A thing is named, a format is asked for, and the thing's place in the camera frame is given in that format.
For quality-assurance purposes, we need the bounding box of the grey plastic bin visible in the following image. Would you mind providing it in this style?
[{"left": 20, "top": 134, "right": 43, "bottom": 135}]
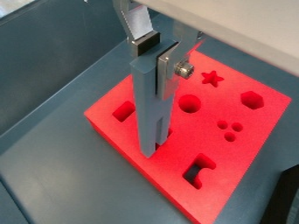
[{"left": 0, "top": 0, "right": 299, "bottom": 224}]

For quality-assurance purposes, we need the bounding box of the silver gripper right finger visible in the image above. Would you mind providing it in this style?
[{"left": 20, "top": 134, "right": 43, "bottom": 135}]
[{"left": 156, "top": 21, "right": 201, "bottom": 100}]

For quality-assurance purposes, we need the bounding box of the red shape-sorting board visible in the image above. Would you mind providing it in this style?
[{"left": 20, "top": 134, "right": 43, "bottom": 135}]
[{"left": 84, "top": 52, "right": 291, "bottom": 224}]

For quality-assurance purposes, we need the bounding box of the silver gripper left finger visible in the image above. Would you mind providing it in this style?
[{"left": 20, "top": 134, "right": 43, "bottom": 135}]
[{"left": 112, "top": 0, "right": 160, "bottom": 58}]

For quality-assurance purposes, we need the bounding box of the black object at edge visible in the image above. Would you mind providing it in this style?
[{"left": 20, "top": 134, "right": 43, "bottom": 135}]
[{"left": 259, "top": 164, "right": 299, "bottom": 224}]

